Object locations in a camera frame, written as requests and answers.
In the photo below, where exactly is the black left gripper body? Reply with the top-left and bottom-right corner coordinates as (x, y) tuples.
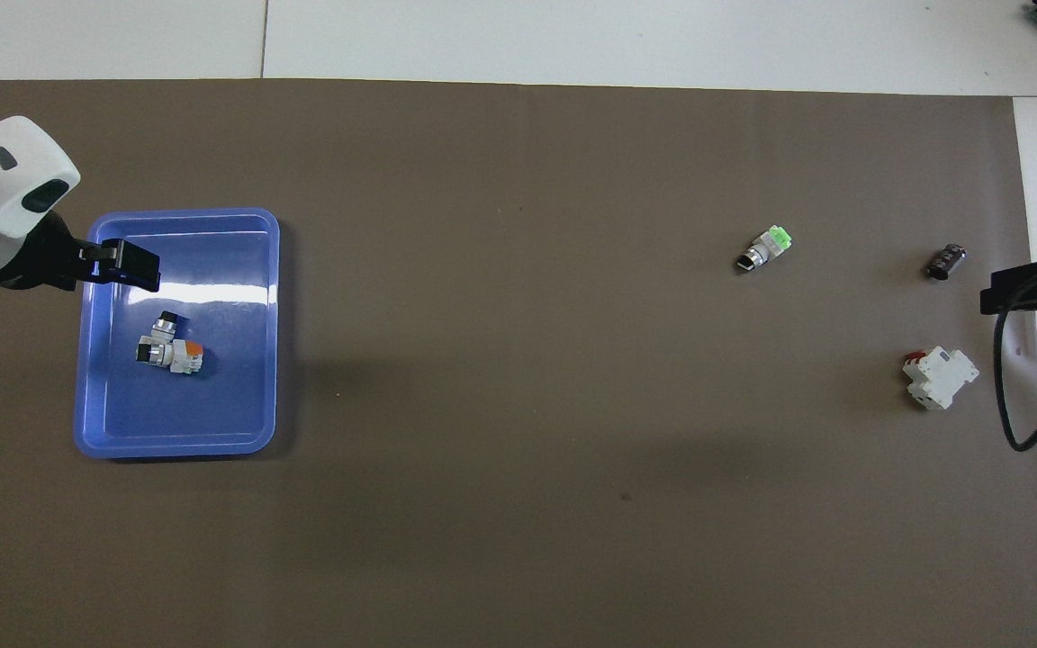
(0, 211), (84, 292)

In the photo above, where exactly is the green push button switch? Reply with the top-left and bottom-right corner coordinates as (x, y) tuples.
(148, 310), (185, 347)
(735, 225), (794, 275)

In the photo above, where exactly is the white red circuit breaker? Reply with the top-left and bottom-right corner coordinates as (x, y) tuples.
(902, 347), (980, 411)

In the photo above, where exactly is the brown table mat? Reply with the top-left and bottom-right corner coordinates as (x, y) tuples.
(0, 79), (1037, 648)

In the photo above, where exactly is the orange push button switch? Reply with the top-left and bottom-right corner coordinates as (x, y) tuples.
(135, 336), (205, 377)

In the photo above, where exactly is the small black terminal block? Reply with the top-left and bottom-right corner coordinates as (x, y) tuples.
(926, 243), (968, 281)

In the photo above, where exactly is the blue plastic tray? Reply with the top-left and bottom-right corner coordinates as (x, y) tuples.
(74, 208), (281, 461)

